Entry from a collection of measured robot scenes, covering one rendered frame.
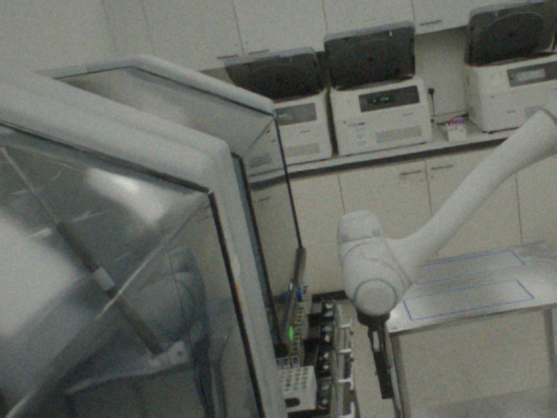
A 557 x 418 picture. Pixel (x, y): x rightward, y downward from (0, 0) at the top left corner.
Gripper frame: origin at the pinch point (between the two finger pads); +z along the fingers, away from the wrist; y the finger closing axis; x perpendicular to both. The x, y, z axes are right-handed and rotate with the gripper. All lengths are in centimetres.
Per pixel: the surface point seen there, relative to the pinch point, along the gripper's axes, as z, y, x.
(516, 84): -31, -237, 76
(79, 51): -87, -197, -146
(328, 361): -0.1, -12.4, -14.7
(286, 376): -4.6, -0.2, -22.4
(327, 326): 0.1, -31.6, -16.9
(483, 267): 0, -60, 31
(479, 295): 0.1, -40.0, 26.7
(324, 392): -0.2, 1.0, -14.2
